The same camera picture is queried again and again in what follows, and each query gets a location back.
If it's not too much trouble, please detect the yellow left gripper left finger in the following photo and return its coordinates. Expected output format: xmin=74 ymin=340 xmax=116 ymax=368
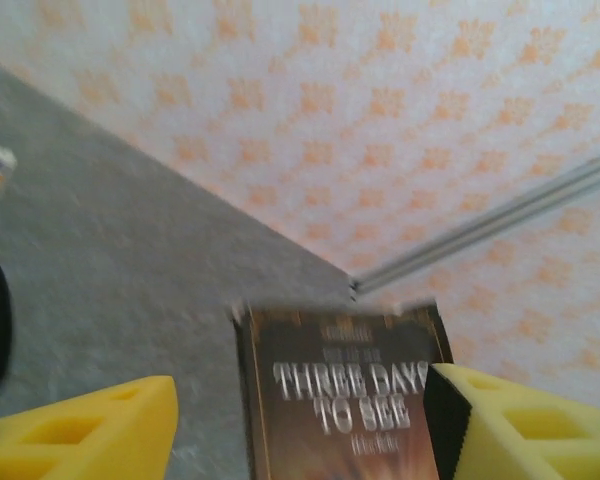
xmin=0 ymin=374 xmax=180 ymax=480

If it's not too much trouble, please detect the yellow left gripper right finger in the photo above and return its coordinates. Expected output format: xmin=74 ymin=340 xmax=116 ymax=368
xmin=423 ymin=362 xmax=600 ymax=480

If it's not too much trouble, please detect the aluminium right frame post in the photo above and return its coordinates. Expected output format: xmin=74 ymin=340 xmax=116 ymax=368
xmin=349 ymin=147 xmax=600 ymax=296

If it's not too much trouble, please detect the brown Three Days book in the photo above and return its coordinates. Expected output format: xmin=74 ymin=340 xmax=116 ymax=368
xmin=232 ymin=299 xmax=454 ymax=480

